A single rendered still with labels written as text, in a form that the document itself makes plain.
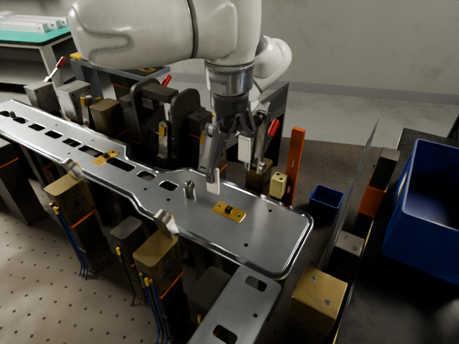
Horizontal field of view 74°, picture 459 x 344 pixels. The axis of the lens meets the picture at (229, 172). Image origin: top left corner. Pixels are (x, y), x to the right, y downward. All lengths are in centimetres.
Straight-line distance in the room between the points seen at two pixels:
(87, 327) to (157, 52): 79
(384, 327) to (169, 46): 58
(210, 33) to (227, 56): 5
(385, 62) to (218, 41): 359
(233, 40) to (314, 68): 346
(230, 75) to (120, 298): 75
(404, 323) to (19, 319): 98
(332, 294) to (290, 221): 24
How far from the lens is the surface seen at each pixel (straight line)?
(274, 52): 137
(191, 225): 77
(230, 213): 78
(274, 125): 88
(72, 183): 91
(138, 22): 47
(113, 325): 101
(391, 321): 66
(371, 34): 391
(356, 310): 65
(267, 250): 72
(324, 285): 62
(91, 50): 49
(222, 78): 55
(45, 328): 108
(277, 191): 82
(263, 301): 65
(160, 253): 67
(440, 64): 420
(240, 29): 52
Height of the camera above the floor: 157
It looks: 38 degrees down
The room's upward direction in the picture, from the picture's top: straight up
